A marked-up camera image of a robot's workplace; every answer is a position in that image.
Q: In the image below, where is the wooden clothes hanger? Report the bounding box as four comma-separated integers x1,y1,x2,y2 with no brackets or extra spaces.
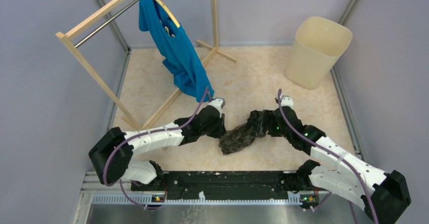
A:
155,0,181,28

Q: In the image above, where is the blue t-shirt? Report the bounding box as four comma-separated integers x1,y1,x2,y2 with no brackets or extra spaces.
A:
139,0,215,102

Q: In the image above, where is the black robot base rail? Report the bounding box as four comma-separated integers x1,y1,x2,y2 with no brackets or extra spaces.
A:
131,171,320,203

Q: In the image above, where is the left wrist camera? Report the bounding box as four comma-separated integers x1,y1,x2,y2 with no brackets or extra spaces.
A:
208,98,226,118

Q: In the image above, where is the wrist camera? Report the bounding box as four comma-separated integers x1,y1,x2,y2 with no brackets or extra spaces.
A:
208,98,226,118
275,95,294,109

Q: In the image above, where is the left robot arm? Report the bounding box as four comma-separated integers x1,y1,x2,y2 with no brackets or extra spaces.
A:
89,99,226,190

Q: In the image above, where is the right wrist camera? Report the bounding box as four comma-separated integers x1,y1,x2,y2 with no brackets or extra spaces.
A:
275,95,294,109

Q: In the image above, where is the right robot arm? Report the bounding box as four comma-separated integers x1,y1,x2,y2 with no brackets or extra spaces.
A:
259,106,411,223

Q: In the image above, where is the wooden clothes rack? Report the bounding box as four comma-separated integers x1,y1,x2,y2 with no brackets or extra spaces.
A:
55,0,237,131

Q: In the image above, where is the cream plastic trash bin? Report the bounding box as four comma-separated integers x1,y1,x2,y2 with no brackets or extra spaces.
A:
285,16,353,89

